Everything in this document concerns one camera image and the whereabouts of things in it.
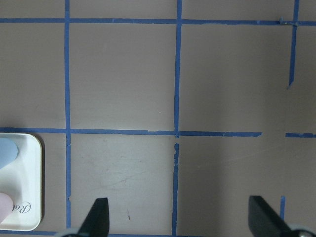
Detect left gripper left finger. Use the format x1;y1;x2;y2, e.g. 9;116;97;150
78;197;110;237

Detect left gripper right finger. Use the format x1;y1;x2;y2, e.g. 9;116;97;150
248;196;291;237

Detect pink plastic cup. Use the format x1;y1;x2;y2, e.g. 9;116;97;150
0;193;13;222

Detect blue cup tray rear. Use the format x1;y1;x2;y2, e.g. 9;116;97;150
0;138;18;169

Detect cream serving tray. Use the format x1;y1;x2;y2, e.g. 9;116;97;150
0;133;44;232

